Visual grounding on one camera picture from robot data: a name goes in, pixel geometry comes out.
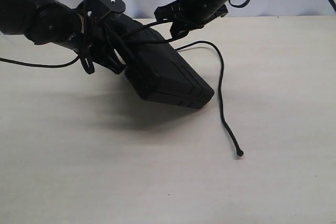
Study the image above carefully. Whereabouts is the black plastic carrying case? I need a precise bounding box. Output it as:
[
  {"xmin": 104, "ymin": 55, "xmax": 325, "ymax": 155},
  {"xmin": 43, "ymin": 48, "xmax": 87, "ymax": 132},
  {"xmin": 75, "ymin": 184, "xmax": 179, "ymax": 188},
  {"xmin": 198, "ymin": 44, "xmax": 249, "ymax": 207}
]
[{"xmin": 112, "ymin": 18, "xmax": 215, "ymax": 109}]

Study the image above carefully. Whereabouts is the black braided frayed cord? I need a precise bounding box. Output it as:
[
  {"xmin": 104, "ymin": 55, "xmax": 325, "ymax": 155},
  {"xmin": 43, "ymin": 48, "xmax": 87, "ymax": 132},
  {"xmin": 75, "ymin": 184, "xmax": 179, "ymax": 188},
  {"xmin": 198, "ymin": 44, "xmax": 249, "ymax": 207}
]
[{"xmin": 115, "ymin": 18, "xmax": 244, "ymax": 159}]

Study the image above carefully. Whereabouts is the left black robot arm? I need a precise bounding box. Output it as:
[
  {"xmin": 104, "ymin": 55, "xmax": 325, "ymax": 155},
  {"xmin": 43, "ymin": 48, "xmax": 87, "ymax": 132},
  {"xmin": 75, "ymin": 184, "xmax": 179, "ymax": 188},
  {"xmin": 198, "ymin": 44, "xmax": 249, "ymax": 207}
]
[{"xmin": 1, "ymin": 0, "xmax": 125, "ymax": 74}]

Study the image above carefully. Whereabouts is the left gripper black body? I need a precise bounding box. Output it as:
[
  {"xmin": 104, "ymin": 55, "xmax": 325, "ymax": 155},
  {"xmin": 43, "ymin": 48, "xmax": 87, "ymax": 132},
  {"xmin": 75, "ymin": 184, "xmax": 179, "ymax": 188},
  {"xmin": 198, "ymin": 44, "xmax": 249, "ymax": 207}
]
[{"xmin": 67, "ymin": 1, "xmax": 127, "ymax": 59}]

